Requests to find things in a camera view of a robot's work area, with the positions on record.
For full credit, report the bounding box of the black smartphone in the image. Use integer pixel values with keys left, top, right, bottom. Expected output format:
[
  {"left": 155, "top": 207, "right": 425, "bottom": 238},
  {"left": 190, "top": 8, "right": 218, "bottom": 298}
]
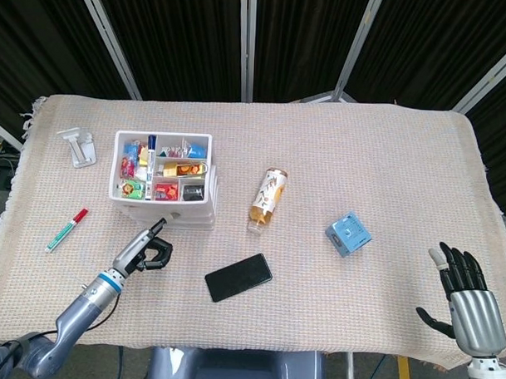
[{"left": 204, "top": 250, "right": 274, "bottom": 306}]

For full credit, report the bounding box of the red orange lion packet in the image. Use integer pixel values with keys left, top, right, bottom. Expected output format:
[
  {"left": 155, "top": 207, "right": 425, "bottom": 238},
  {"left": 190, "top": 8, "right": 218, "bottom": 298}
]
[{"left": 155, "top": 184, "right": 179, "bottom": 201}]

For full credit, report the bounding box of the red capped green marker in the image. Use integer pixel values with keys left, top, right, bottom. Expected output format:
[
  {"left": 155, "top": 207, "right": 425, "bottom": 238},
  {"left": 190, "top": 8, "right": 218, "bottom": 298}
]
[{"left": 45, "top": 206, "right": 90, "bottom": 255}]

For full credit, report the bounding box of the blue capped whiteboard marker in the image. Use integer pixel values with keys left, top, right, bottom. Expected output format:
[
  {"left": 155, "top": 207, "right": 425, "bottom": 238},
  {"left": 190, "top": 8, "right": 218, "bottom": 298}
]
[{"left": 145, "top": 135, "right": 159, "bottom": 200}]

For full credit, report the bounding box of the white compartment organizer box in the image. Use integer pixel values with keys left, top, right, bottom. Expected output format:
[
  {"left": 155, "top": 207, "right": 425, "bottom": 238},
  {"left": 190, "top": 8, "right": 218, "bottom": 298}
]
[{"left": 106, "top": 129, "right": 221, "bottom": 233}]

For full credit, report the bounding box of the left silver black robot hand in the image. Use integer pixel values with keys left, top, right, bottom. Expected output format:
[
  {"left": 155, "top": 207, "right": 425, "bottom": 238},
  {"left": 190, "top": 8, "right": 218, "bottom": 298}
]
[{"left": 111, "top": 215, "right": 174, "bottom": 282}]

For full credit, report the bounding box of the beige woven tablecloth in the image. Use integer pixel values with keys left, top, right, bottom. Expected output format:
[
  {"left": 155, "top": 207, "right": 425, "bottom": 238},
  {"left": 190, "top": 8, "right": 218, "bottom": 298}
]
[{"left": 0, "top": 89, "right": 506, "bottom": 372}]

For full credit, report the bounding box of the blue speaker carton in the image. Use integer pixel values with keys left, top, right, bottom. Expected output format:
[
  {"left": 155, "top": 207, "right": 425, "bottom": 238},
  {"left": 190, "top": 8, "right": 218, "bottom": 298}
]
[{"left": 324, "top": 209, "right": 374, "bottom": 258}]

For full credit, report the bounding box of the black folding partition screen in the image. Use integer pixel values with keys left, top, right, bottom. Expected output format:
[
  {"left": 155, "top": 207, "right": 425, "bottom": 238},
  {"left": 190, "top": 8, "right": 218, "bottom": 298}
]
[{"left": 0, "top": 0, "right": 506, "bottom": 216}]

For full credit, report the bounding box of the amber tea bottle floral label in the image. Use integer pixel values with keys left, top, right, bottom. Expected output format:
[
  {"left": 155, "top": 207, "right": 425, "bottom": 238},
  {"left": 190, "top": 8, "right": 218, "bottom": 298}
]
[{"left": 247, "top": 167, "right": 288, "bottom": 235}]

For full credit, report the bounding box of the clear plastic drawer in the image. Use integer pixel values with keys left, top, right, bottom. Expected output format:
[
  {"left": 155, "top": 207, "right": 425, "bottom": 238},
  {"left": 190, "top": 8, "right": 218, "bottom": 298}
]
[{"left": 122, "top": 204, "right": 217, "bottom": 223}]

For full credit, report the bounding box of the green lion packet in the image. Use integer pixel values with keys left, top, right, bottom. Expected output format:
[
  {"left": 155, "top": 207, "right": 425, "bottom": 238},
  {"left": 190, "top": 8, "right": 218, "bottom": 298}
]
[{"left": 118, "top": 179, "right": 145, "bottom": 198}]

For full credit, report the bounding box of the grey robot torso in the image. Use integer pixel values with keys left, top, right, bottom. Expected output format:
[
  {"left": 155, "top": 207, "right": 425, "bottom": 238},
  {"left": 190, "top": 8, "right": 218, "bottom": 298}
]
[{"left": 146, "top": 346, "right": 326, "bottom": 379}]

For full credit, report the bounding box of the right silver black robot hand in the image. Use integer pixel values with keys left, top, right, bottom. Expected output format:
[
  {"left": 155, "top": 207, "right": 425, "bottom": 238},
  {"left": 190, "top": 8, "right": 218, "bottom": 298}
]
[{"left": 414, "top": 240, "right": 506, "bottom": 358}]

